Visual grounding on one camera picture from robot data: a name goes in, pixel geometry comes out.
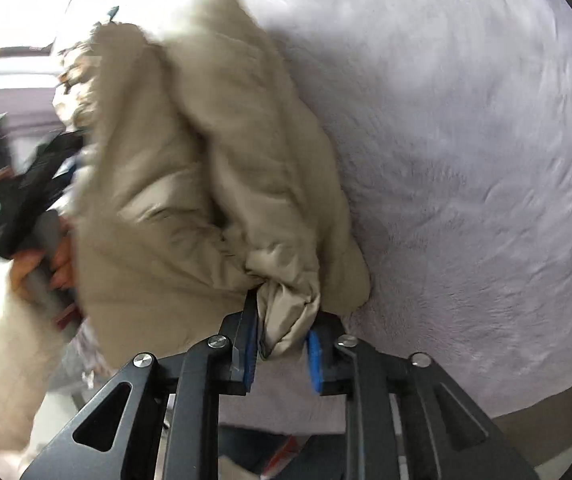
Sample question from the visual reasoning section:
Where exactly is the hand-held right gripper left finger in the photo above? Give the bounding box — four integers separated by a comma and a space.
20, 291, 260, 480

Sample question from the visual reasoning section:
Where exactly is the beige quilted coat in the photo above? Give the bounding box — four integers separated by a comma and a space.
52, 0, 373, 364

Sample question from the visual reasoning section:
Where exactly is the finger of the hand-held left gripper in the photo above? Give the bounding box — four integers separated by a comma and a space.
33, 129, 91, 196

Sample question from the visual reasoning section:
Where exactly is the person's left hand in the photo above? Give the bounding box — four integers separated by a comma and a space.
10, 234, 75, 295

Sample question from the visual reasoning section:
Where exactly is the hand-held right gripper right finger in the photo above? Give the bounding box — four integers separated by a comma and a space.
307, 311, 540, 480

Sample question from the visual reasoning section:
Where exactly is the brown and cream stuffed toy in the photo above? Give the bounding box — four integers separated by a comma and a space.
53, 42, 97, 130

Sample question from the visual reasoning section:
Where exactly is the person's left forearm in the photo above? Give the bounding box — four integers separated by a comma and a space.
0, 287, 85, 455

